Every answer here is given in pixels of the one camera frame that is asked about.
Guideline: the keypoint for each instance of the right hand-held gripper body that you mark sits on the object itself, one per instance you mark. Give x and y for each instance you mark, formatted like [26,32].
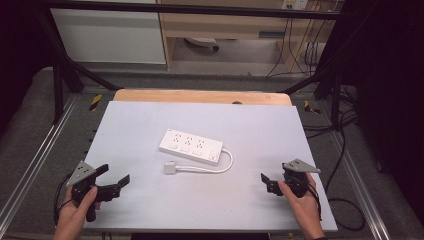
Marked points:
[300,165]

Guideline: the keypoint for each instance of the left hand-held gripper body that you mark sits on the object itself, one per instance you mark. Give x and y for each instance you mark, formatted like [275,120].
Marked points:
[81,171]

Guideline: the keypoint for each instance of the white plug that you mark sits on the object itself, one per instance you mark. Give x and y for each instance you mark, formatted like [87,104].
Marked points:
[169,168]

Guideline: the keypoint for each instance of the person's right hand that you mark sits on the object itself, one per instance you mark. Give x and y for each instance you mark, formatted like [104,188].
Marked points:
[305,210]

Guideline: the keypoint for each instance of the person's left hand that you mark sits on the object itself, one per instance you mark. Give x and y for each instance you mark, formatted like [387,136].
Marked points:
[71,215]

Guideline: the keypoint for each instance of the black curtain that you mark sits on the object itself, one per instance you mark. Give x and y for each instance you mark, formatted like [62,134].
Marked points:
[20,50]
[390,83]

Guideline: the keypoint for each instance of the white cabinet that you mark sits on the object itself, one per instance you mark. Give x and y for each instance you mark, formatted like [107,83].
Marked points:
[106,33]

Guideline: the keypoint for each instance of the wooden desk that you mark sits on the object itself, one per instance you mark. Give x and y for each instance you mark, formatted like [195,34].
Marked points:
[213,25]

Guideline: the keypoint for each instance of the aluminium rail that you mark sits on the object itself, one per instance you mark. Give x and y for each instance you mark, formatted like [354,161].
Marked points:
[360,186]
[36,156]

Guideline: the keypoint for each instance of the white wall sockets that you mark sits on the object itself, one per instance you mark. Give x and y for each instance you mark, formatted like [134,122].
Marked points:
[295,4]

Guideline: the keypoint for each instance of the black metal frame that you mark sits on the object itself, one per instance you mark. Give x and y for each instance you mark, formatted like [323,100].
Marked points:
[186,9]

